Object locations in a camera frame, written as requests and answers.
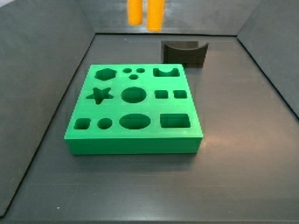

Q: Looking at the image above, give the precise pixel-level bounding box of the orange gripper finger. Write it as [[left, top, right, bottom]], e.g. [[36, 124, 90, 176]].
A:
[[127, 0, 143, 25], [147, 0, 165, 32]]

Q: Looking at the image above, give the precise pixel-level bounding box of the dark grey arch block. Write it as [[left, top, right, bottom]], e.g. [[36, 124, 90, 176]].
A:
[[162, 41, 210, 68]]

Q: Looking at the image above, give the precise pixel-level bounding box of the green shape sorter block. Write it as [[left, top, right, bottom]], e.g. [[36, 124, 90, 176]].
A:
[[64, 64, 203, 155]]

